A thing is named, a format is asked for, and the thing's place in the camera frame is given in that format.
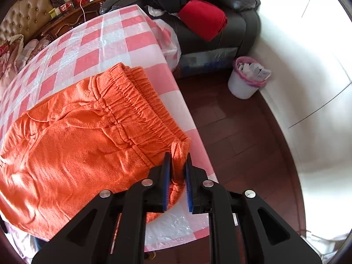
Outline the orange towel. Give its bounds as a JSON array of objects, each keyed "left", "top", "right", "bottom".
[{"left": 0, "top": 62, "right": 191, "bottom": 240}]

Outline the pink checkered plastic tablecloth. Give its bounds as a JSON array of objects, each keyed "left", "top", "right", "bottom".
[{"left": 0, "top": 5, "right": 220, "bottom": 253}]

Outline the red folded cloth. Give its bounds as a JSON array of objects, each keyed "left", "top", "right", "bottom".
[{"left": 177, "top": 0, "right": 228, "bottom": 42}]

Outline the plastic-wrapped storage box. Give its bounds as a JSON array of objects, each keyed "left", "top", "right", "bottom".
[{"left": 176, "top": 47, "right": 238, "bottom": 79}]

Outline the black leather sofa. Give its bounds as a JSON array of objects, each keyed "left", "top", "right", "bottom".
[{"left": 100, "top": 0, "right": 261, "bottom": 58}]

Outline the carved wooden nightstand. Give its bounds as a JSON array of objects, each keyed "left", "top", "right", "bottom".
[{"left": 41, "top": 0, "right": 110, "bottom": 43}]

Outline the white trash bin pink liner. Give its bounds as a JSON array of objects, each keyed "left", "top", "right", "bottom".
[{"left": 228, "top": 56, "right": 271, "bottom": 100}]

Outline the white cloth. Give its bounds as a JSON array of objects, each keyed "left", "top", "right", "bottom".
[{"left": 147, "top": 5, "right": 167, "bottom": 17}]

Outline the tufted leather headboard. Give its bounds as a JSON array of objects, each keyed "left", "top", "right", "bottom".
[{"left": 0, "top": 0, "right": 65, "bottom": 43}]

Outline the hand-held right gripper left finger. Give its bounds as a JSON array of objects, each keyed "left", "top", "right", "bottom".
[{"left": 31, "top": 152, "right": 173, "bottom": 264}]

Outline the pink floral pillow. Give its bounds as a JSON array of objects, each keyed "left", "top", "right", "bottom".
[{"left": 0, "top": 34, "right": 25, "bottom": 80}]

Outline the white charging cable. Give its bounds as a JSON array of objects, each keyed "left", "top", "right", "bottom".
[{"left": 80, "top": 0, "right": 92, "bottom": 24}]

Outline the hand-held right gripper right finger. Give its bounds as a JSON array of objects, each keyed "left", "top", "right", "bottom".
[{"left": 184, "top": 154, "right": 322, "bottom": 264}]

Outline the white wardrobe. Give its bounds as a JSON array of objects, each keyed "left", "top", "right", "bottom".
[{"left": 258, "top": 0, "right": 352, "bottom": 242}]

